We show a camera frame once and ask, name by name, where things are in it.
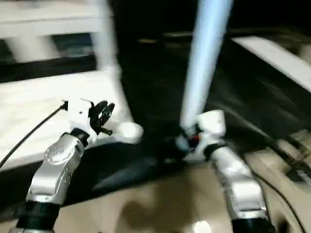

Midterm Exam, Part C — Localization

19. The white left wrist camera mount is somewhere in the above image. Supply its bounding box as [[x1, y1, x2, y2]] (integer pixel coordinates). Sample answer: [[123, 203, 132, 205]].
[[67, 98, 98, 144]]

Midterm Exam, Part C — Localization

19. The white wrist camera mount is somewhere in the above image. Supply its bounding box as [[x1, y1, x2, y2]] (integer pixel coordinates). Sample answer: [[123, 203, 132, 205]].
[[67, 98, 98, 144], [193, 109, 226, 163]]

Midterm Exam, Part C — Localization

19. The black mat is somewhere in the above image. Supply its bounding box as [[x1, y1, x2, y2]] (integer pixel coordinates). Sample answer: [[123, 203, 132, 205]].
[[0, 31, 311, 212]]

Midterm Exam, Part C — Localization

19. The white plastic table leg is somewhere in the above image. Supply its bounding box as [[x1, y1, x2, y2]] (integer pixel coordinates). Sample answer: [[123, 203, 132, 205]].
[[93, 0, 122, 73], [176, 0, 234, 151]]

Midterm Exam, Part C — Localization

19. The white plastic table top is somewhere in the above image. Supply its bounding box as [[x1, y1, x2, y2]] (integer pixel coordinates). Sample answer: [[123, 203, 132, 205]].
[[0, 69, 144, 172]]

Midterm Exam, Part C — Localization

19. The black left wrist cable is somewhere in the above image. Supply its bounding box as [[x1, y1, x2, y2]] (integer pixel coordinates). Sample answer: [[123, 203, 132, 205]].
[[0, 100, 69, 168]]

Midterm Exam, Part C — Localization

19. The white flat board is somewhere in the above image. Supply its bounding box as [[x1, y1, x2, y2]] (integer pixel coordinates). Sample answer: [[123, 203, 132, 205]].
[[230, 35, 311, 94]]

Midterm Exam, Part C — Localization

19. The white display cabinet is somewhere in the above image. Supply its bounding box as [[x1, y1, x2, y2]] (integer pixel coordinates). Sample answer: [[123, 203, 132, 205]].
[[0, 0, 115, 63]]

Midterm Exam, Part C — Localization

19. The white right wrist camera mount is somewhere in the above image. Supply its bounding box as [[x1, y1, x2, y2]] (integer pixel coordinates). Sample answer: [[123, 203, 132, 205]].
[[193, 109, 226, 163]]

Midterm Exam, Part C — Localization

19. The black cabinet with gold label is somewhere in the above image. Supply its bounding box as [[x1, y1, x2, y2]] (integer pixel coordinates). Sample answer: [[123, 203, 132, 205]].
[[113, 0, 197, 73]]

